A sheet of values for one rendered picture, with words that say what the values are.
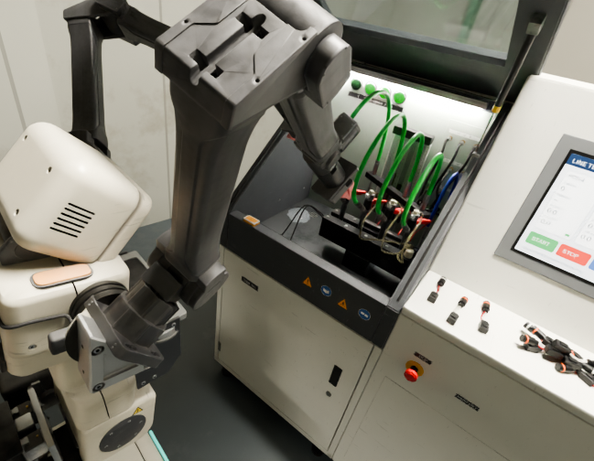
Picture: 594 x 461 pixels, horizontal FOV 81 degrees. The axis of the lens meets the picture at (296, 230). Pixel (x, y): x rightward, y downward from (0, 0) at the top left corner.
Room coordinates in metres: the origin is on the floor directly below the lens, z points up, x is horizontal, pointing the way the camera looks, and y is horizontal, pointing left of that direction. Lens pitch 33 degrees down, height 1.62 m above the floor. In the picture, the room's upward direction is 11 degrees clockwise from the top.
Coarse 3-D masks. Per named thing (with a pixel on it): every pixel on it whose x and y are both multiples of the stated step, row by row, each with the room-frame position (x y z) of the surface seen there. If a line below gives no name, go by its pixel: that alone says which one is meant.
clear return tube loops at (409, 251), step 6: (372, 210) 0.99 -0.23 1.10; (366, 216) 0.97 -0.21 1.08; (396, 216) 0.97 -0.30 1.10; (420, 222) 0.94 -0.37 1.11; (360, 234) 0.94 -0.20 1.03; (384, 234) 0.91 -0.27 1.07; (366, 240) 0.95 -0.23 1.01; (372, 240) 0.96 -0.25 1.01; (378, 240) 0.96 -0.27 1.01; (384, 240) 0.96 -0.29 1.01; (408, 240) 0.88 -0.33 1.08; (408, 246) 0.94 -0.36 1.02; (384, 252) 0.90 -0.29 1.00; (390, 252) 0.91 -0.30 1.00; (396, 252) 0.91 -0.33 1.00; (402, 252) 0.87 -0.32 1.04; (408, 252) 0.93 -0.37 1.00; (402, 258) 0.86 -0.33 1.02
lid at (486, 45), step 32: (320, 0) 1.29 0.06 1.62; (352, 0) 1.21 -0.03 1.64; (384, 0) 1.13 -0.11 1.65; (416, 0) 1.07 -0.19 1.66; (448, 0) 1.01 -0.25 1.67; (480, 0) 0.97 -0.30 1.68; (512, 0) 0.92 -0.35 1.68; (544, 0) 0.85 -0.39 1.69; (352, 32) 1.32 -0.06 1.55; (384, 32) 1.27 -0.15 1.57; (416, 32) 1.18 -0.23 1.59; (448, 32) 1.11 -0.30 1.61; (480, 32) 1.05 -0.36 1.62; (512, 32) 0.96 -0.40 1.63; (544, 32) 0.92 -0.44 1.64; (384, 64) 1.40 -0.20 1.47; (416, 64) 1.29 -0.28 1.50; (448, 64) 1.20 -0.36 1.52; (480, 64) 1.12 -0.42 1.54; (512, 64) 1.05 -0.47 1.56; (544, 64) 1.03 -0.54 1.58; (512, 96) 1.18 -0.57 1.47
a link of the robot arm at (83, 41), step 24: (72, 24) 0.86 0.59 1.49; (96, 24) 0.94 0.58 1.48; (72, 48) 0.83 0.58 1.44; (96, 48) 0.85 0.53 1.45; (72, 72) 0.78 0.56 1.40; (96, 72) 0.81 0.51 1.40; (72, 96) 0.74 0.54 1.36; (96, 96) 0.76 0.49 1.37; (72, 120) 0.70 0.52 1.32; (96, 120) 0.72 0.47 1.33; (96, 144) 0.70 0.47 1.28
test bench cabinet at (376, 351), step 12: (216, 324) 1.06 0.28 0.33; (216, 336) 1.05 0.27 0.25; (216, 348) 1.05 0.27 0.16; (372, 360) 0.71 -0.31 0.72; (228, 372) 1.03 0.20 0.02; (360, 384) 0.71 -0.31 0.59; (360, 396) 0.70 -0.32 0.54; (276, 408) 0.85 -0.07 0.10; (348, 408) 0.71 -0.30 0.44; (288, 420) 0.82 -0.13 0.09; (348, 420) 0.71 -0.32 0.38; (300, 432) 0.78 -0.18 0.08; (336, 432) 0.72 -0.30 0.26; (312, 444) 0.77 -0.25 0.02; (336, 444) 0.71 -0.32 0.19
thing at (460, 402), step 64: (512, 128) 0.98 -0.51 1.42; (576, 128) 0.92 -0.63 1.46; (512, 192) 0.91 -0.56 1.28; (448, 256) 0.89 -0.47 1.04; (576, 320) 0.71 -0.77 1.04; (384, 384) 0.68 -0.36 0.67; (448, 384) 0.61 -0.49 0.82; (512, 384) 0.55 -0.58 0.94; (384, 448) 0.63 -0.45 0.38; (448, 448) 0.56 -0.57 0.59; (512, 448) 0.51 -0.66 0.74; (576, 448) 0.46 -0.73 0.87
